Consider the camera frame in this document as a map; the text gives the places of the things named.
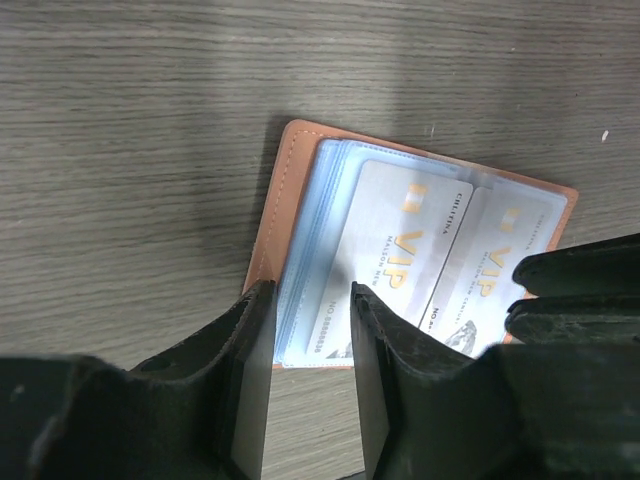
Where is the silver VIP card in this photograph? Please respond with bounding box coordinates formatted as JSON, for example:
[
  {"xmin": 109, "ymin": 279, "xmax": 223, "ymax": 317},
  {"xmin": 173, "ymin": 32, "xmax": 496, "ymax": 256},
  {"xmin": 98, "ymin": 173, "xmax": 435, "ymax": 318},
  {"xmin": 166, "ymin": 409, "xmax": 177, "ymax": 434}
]
[
  {"xmin": 420, "ymin": 184, "xmax": 567, "ymax": 357},
  {"xmin": 307, "ymin": 160, "xmax": 474, "ymax": 361}
]

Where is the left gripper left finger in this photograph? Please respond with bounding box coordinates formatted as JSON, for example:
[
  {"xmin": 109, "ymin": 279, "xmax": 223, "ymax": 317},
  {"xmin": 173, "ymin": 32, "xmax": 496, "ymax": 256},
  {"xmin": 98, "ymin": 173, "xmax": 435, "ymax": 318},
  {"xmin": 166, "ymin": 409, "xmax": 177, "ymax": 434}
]
[{"xmin": 1, "ymin": 281, "xmax": 276, "ymax": 479}]

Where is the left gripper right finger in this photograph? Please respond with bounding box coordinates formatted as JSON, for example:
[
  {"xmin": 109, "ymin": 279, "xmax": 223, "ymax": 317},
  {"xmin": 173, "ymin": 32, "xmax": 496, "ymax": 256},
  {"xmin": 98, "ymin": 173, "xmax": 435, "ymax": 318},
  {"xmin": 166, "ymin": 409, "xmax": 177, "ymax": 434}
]
[{"xmin": 351, "ymin": 284, "xmax": 639, "ymax": 479}]

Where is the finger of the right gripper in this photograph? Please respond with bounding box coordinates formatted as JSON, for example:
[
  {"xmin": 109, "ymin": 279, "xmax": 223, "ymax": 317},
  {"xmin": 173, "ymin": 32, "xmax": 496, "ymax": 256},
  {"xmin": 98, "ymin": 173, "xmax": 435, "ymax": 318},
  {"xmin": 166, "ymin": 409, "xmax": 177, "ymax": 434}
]
[
  {"xmin": 505, "ymin": 295, "xmax": 639, "ymax": 346},
  {"xmin": 512, "ymin": 234, "xmax": 639, "ymax": 297}
]

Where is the tan leather card holder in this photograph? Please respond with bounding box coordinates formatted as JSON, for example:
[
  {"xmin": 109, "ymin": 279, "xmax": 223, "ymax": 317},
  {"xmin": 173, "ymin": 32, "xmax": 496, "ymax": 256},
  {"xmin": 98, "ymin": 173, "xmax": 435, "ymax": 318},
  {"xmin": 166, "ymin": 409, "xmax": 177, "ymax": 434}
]
[{"xmin": 246, "ymin": 120, "xmax": 578, "ymax": 368}]

